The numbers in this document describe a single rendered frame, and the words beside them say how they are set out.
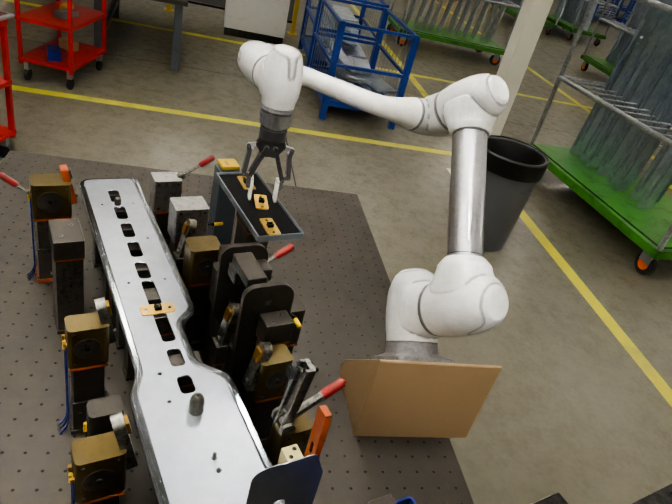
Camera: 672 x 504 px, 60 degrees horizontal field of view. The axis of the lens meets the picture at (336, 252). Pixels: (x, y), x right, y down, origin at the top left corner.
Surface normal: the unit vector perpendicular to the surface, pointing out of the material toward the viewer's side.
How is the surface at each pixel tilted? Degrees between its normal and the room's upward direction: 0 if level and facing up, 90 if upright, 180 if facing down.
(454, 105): 77
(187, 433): 0
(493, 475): 0
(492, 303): 55
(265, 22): 90
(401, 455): 0
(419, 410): 90
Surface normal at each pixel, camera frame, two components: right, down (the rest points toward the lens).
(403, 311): -0.77, -0.13
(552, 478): 0.22, -0.82
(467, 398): 0.15, 0.56
